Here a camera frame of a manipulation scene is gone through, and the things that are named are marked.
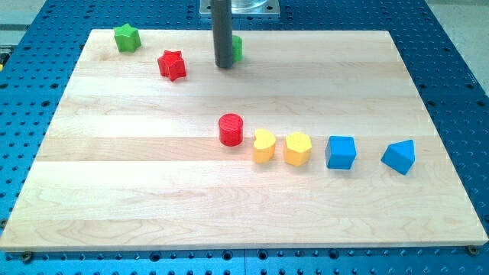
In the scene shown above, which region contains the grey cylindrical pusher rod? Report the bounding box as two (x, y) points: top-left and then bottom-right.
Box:
(210, 0), (233, 69)

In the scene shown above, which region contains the green cylinder block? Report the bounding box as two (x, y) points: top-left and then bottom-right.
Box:
(232, 35), (243, 63)

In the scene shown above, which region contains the red star block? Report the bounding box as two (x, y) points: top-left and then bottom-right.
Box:
(157, 50), (186, 81)

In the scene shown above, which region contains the green star block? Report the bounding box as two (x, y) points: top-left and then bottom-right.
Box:
(114, 23), (141, 53)

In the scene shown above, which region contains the red cylinder block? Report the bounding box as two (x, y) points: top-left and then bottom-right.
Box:
(218, 113), (244, 147)

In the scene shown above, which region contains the yellow heart block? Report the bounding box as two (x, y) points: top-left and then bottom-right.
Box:
(253, 128), (277, 163)

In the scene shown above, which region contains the yellow hexagon block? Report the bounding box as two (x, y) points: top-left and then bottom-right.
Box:
(284, 132), (313, 167)

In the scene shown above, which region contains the light wooden board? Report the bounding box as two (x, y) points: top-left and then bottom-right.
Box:
(1, 29), (487, 252)

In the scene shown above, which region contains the blue cube block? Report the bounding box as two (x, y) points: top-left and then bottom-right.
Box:
(325, 136), (357, 170)

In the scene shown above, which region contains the blue triangular prism block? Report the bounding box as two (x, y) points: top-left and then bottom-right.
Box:
(381, 140), (416, 175)

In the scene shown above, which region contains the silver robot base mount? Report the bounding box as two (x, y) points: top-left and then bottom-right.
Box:
(199, 0), (281, 19)

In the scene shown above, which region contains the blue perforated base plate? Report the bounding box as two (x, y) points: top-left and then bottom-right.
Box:
(1, 1), (488, 274)

